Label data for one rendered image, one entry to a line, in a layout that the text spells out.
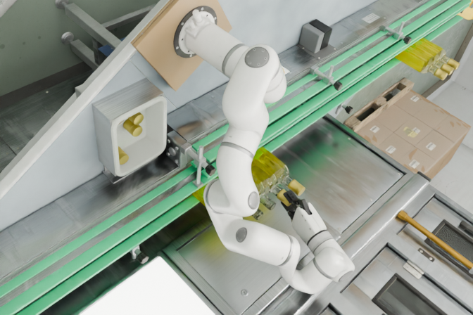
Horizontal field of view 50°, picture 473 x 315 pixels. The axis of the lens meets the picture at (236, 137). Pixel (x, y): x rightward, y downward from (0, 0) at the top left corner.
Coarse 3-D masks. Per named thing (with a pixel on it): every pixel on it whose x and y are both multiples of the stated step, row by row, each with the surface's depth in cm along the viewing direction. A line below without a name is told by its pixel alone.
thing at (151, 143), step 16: (160, 96) 133; (128, 112) 127; (144, 112) 142; (160, 112) 138; (112, 128) 125; (144, 128) 147; (160, 128) 142; (128, 144) 146; (144, 144) 148; (160, 144) 147; (128, 160) 143; (144, 160) 144
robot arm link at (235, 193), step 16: (224, 144) 118; (224, 160) 115; (240, 160) 115; (224, 176) 113; (240, 176) 113; (208, 192) 123; (224, 192) 117; (240, 192) 113; (256, 192) 116; (224, 208) 118; (240, 208) 113; (256, 208) 116
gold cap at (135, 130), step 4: (128, 120) 138; (124, 124) 138; (128, 124) 138; (132, 124) 137; (136, 124) 138; (128, 128) 138; (132, 128) 137; (136, 128) 137; (140, 128) 138; (132, 132) 137; (136, 132) 138; (140, 132) 139
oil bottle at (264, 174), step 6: (252, 162) 161; (258, 162) 162; (252, 168) 160; (258, 168) 160; (264, 168) 160; (258, 174) 158; (264, 174) 158; (270, 174) 159; (264, 180) 157; (270, 180) 157; (276, 180) 158; (270, 186) 157
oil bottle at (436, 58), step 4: (412, 44) 219; (416, 44) 220; (420, 44) 220; (412, 48) 218; (416, 48) 218; (420, 48) 218; (424, 48) 218; (420, 52) 216; (424, 52) 216; (428, 52) 216; (432, 52) 217; (428, 56) 215; (432, 56) 215; (436, 56) 215; (436, 60) 214; (436, 64) 215; (440, 64) 214; (444, 64) 213; (440, 68) 215; (444, 68) 213; (448, 68) 212; (452, 68) 212; (448, 72) 212
